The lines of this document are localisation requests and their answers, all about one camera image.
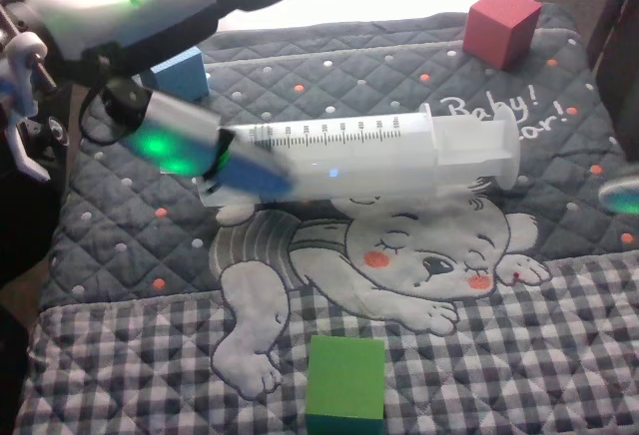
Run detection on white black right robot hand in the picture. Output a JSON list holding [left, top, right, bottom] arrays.
[[597, 169, 639, 216]]

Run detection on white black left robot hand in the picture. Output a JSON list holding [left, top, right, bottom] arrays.
[[20, 0, 345, 205]]

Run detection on large clear plastic syringe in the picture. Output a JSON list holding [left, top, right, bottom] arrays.
[[197, 103, 521, 210]]

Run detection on blue foam block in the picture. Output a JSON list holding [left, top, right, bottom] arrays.
[[149, 47, 211, 103]]

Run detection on red foam block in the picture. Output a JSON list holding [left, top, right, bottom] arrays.
[[462, 0, 543, 73]]

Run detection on grey quilt with bear print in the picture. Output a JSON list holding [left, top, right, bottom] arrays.
[[12, 3, 639, 435]]

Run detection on green foam block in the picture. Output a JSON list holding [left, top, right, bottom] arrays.
[[304, 334, 386, 435]]

